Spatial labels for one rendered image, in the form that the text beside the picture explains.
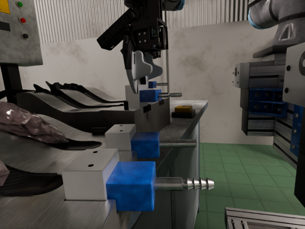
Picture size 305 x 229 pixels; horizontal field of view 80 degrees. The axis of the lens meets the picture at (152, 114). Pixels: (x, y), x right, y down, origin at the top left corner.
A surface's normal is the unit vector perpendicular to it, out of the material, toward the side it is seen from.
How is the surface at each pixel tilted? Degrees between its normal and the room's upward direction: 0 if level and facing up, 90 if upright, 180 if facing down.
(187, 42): 90
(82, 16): 90
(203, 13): 90
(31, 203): 0
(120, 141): 90
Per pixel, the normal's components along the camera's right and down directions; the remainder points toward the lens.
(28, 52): 0.93, 0.03
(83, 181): -0.08, 0.19
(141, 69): -0.38, -0.01
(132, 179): -0.05, -0.98
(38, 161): 0.24, -0.95
